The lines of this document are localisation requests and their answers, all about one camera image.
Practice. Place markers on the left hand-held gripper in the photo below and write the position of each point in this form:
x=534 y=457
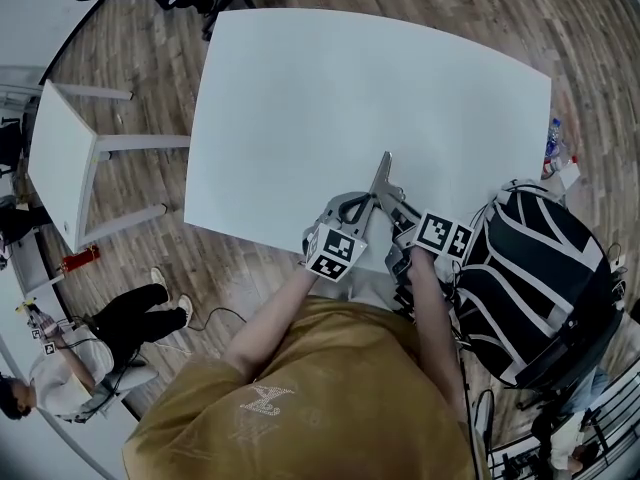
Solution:
x=332 y=255

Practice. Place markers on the person's left forearm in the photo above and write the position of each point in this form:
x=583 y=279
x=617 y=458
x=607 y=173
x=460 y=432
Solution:
x=270 y=318

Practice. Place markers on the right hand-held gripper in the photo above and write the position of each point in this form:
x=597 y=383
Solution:
x=442 y=233

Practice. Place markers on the person's light gray trousers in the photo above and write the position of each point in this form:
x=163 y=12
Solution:
x=370 y=288

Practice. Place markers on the black white striped backpack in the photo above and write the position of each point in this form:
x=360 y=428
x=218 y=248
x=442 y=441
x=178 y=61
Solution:
x=530 y=278

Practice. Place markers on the long white desk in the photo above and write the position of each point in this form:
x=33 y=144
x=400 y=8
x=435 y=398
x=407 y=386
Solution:
x=85 y=438

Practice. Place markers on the clear bottle blue label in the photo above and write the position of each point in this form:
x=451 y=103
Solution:
x=553 y=138

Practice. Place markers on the person's right forearm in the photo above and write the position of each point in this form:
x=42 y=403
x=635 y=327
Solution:
x=430 y=318

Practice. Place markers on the red box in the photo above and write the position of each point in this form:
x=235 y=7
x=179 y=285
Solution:
x=80 y=259

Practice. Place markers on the black metal rack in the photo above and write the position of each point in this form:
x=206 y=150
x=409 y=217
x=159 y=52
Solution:
x=617 y=413

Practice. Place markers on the small white table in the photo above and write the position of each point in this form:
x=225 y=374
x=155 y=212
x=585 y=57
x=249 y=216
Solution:
x=60 y=168

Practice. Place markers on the white bottle red cap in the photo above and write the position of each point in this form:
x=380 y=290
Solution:
x=555 y=165

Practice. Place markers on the person's mustard t-shirt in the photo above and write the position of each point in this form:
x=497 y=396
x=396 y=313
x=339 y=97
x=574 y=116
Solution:
x=325 y=393

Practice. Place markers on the small white box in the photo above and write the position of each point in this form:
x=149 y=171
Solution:
x=570 y=177

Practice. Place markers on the gray chair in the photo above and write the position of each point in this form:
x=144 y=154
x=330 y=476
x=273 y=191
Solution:
x=135 y=375

